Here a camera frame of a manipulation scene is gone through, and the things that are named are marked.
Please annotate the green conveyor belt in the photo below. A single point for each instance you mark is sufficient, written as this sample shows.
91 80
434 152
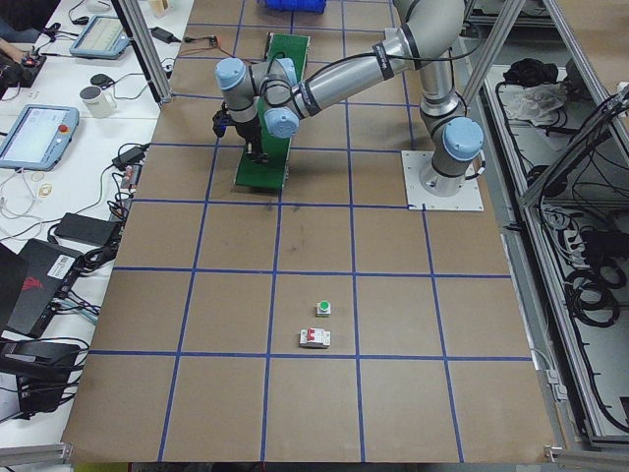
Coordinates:
293 50

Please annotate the black laptop red logo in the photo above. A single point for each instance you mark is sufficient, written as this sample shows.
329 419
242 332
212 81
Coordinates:
30 280

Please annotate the blue teach pendant near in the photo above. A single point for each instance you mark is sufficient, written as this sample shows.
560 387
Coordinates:
39 137

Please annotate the blue plastic bin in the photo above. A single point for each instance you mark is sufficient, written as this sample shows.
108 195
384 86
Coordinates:
309 6

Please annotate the blue teach pendant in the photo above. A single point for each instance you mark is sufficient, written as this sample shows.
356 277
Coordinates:
102 38
39 137

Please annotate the blue teach pendant far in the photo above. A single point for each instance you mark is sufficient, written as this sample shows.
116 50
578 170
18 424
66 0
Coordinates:
102 38

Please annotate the green push button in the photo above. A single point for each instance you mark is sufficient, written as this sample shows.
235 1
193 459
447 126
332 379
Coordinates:
323 309

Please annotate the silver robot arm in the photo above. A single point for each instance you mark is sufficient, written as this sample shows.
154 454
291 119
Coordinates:
271 98

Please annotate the black power adapter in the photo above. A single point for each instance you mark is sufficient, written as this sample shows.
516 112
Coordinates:
85 229

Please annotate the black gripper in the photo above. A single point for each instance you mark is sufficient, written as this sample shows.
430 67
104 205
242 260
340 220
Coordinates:
248 131

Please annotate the white coffee mug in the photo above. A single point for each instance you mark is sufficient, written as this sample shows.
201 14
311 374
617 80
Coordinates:
99 103

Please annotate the aluminium frame post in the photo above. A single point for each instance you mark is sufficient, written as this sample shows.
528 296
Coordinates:
131 17

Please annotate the white red circuit breaker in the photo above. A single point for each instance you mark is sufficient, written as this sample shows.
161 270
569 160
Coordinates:
315 337

